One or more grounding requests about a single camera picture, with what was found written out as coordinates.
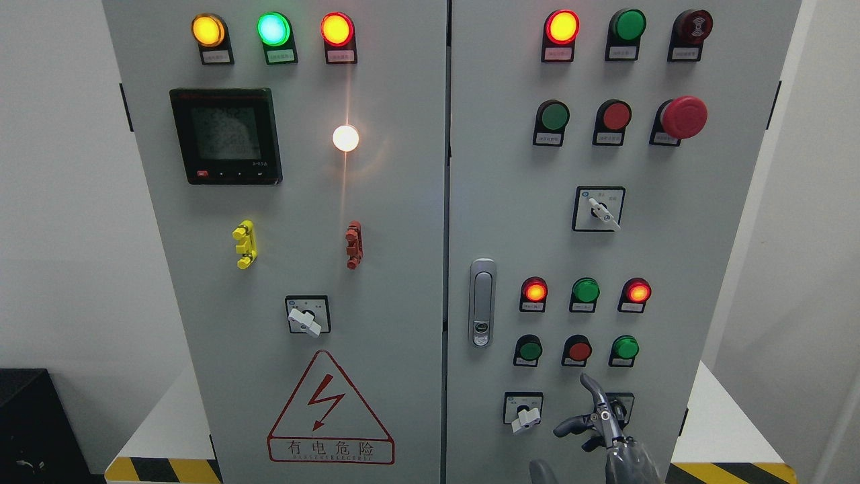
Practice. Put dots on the black knob selector switch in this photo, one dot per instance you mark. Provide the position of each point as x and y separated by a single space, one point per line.
622 404

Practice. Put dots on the red push button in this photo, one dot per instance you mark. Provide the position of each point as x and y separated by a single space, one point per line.
611 120
576 351

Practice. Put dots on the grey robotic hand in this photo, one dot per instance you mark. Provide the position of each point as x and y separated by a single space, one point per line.
627 460

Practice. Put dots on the upper red push button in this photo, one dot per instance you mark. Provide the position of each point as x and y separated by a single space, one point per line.
611 120

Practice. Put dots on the grey right cabinet door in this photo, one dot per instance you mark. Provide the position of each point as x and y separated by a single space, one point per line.
512 202

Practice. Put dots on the red indicator light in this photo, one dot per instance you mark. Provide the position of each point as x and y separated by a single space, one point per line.
634 296
533 295
338 34
560 31

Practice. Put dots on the upper right selector switch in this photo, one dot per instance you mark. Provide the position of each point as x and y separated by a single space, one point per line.
598 208

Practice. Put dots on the lower right red indicator light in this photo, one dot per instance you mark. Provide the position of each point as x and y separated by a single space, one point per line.
634 296

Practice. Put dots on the red terminal connector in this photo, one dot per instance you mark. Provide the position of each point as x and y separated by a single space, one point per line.
354 245

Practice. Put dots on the red black buzzer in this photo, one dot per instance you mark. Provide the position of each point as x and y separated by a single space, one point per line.
689 31

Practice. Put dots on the lower white selector switch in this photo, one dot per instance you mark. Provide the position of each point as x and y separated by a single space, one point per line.
522 410

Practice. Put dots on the lower left red indicator light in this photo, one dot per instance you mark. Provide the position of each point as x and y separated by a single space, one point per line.
533 295

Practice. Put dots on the white indicator light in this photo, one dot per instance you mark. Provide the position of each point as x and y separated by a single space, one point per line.
346 138

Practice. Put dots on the red emergency stop button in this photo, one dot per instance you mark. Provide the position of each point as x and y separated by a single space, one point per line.
678 119

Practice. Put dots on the yellow terminal connector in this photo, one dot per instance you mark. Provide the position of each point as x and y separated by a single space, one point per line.
244 235

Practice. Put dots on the silver door lock handle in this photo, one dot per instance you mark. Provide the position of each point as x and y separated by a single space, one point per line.
483 278

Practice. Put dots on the upper green push button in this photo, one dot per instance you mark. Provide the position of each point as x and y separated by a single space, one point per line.
551 120

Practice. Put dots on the lower red push button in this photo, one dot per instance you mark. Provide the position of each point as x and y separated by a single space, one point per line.
576 351

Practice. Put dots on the black box lower left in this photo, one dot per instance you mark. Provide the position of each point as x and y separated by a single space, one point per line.
37 442

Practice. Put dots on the lower left green push button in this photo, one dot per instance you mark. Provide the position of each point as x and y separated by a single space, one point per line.
528 351

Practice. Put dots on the lower right green push button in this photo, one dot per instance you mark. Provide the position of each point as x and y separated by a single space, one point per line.
623 353

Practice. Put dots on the red electric hazard warning sticker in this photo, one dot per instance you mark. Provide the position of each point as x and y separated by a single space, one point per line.
326 419

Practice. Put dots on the green indicator light top right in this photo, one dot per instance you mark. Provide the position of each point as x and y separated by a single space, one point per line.
624 33

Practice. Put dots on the black digital power meter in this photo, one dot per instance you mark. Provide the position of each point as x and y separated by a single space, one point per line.
227 136

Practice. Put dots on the grey cabinet door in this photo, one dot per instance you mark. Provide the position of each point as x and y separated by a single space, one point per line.
512 202
386 315

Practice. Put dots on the yellow indicator light top left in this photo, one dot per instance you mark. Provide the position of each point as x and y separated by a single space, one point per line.
211 35

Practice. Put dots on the white platform with hazard stripes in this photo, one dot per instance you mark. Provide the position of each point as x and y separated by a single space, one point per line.
718 443

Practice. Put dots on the grey left cabinet door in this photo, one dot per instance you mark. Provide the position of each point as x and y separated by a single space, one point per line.
386 315

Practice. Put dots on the left door selector switch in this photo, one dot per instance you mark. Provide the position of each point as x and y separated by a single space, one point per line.
308 314

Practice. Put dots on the green indicator light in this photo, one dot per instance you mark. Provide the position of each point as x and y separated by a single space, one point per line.
277 38
624 33
584 295

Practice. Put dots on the lower green indicator light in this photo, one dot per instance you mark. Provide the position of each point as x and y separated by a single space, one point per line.
584 295

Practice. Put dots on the red indicator light top left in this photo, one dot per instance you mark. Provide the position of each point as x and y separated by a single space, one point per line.
338 34

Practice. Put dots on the green push button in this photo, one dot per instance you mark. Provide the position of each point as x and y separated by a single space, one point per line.
623 353
551 120
528 351

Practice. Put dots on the green indicator light top left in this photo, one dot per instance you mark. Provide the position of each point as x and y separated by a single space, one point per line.
277 38

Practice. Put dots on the red indicator light top right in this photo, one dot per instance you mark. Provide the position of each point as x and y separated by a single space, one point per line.
560 31

